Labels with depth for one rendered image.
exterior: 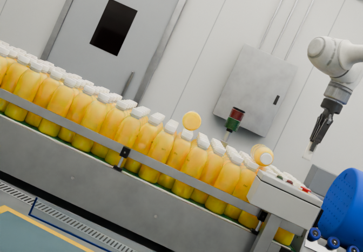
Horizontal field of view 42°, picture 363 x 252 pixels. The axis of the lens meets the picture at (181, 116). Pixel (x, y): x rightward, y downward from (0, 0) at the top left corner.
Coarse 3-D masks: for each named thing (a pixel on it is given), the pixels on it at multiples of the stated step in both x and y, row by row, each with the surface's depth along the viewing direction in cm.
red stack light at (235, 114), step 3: (231, 111) 211; (234, 111) 210; (237, 111) 209; (231, 114) 210; (234, 114) 209; (237, 114) 209; (240, 114) 209; (243, 114) 210; (231, 117) 210; (234, 117) 209; (237, 117) 209; (240, 117) 210; (243, 117) 211; (240, 120) 210
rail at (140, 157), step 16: (0, 96) 157; (16, 96) 157; (32, 112) 157; (48, 112) 157; (80, 128) 157; (112, 144) 157; (144, 160) 157; (176, 176) 157; (208, 192) 157; (224, 192) 157; (240, 208) 157; (256, 208) 157; (288, 224) 157
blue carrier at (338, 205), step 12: (348, 168) 180; (336, 180) 186; (348, 180) 175; (360, 180) 167; (336, 192) 181; (348, 192) 170; (360, 192) 164; (324, 204) 187; (336, 204) 176; (348, 204) 165; (360, 204) 163; (324, 216) 181; (336, 216) 171; (348, 216) 163; (360, 216) 163; (324, 228) 177; (336, 228) 166; (348, 228) 164; (360, 228) 163; (348, 240) 167; (360, 240) 165
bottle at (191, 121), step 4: (188, 112) 174; (192, 112) 174; (196, 112) 179; (184, 116) 174; (188, 116) 174; (192, 116) 174; (196, 116) 174; (184, 120) 174; (188, 120) 175; (192, 120) 175; (196, 120) 174; (200, 120) 174; (184, 124) 174; (188, 124) 174; (192, 124) 175; (196, 124) 174; (200, 124) 175; (188, 128) 174; (192, 128) 174; (196, 128) 174
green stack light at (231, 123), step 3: (228, 117) 211; (228, 120) 210; (231, 120) 210; (234, 120) 209; (237, 120) 209; (225, 123) 212; (228, 123) 210; (231, 123) 209; (234, 123) 209; (237, 123) 210; (240, 123) 211; (225, 126) 211; (228, 126) 210; (231, 126) 209; (234, 126) 209; (237, 126) 210; (231, 129) 209; (234, 129) 210; (237, 129) 211
